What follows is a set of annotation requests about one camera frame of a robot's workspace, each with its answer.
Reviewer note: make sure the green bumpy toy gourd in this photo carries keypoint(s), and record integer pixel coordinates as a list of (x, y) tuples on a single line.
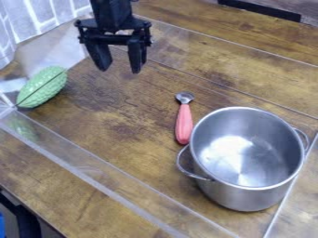
[(41, 87)]

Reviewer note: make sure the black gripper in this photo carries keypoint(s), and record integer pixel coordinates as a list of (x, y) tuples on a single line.
[(112, 16)]

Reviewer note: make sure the clear acrylic barrier left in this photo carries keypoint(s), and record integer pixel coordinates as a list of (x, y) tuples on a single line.
[(54, 48)]

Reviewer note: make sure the stainless steel pot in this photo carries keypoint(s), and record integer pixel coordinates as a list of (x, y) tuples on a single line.
[(247, 154)]

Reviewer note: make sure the clear acrylic barrier front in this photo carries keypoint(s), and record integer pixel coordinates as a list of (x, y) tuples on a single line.
[(165, 213)]

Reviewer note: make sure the clear acrylic barrier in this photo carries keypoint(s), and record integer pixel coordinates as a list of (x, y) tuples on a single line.
[(165, 213), (54, 48)]

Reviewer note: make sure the pink handled metal spoon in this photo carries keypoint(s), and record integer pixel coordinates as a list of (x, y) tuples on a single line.
[(183, 126)]

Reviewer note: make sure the white brick pattern curtain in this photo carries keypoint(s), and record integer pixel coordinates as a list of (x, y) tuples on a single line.
[(26, 18)]

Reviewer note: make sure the black bar at back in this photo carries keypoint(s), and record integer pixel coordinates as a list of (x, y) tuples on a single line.
[(268, 11)]

